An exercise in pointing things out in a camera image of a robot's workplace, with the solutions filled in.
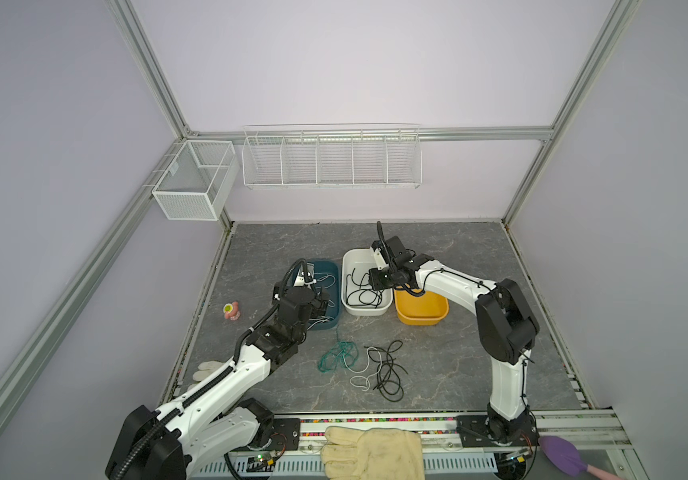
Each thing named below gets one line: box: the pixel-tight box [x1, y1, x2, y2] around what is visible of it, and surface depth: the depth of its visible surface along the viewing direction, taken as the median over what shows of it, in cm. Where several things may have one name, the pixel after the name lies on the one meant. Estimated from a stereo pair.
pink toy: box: [223, 301, 241, 321], surface depth 93 cm
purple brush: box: [538, 436, 621, 480], surface depth 72 cm
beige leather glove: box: [321, 426, 425, 480], surface depth 72 cm
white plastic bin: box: [341, 248, 394, 316], surface depth 101 cm
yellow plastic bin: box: [394, 288, 450, 326], surface depth 93 cm
